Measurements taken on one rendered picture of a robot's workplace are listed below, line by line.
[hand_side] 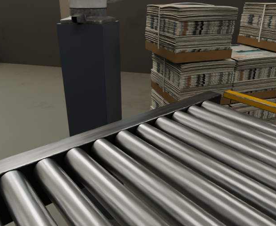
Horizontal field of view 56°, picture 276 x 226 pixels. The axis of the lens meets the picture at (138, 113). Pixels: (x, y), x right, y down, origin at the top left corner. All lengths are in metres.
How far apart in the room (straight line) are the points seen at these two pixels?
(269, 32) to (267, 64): 0.22
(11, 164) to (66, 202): 0.16
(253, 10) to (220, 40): 0.51
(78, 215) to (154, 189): 0.13
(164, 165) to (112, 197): 0.13
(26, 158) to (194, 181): 0.33
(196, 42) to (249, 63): 0.32
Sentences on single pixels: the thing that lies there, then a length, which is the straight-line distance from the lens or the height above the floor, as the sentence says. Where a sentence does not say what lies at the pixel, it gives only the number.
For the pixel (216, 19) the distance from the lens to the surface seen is 1.23.
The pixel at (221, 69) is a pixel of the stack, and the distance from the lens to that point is 1.30.
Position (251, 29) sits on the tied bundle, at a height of 0.93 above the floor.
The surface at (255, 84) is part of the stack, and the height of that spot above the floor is 0.69.
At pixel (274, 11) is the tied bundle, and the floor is 1.03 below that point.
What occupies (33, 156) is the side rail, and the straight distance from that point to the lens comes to 0.58.
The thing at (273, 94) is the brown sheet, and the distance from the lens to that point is 1.57.
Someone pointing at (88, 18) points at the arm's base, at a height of 1.02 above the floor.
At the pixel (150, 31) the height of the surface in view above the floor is 0.94.
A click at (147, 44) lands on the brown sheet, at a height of 0.86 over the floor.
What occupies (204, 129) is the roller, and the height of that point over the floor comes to 0.79.
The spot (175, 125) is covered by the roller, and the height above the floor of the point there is 0.80.
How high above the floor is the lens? 1.10
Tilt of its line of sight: 24 degrees down
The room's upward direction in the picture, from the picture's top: straight up
